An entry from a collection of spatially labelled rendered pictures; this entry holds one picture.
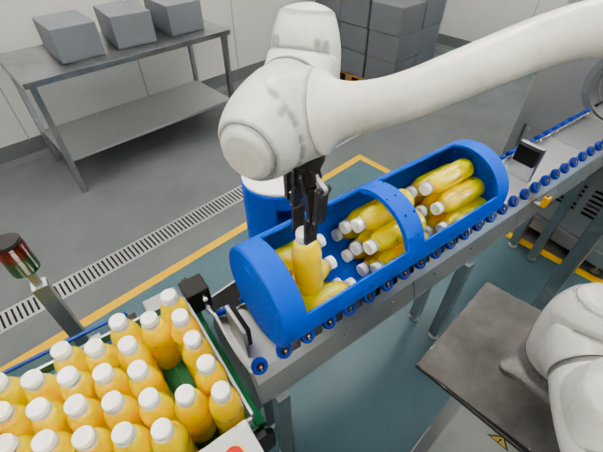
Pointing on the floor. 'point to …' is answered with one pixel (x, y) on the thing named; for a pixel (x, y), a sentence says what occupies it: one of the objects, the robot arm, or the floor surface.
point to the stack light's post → (57, 308)
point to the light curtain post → (592, 235)
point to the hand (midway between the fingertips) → (303, 224)
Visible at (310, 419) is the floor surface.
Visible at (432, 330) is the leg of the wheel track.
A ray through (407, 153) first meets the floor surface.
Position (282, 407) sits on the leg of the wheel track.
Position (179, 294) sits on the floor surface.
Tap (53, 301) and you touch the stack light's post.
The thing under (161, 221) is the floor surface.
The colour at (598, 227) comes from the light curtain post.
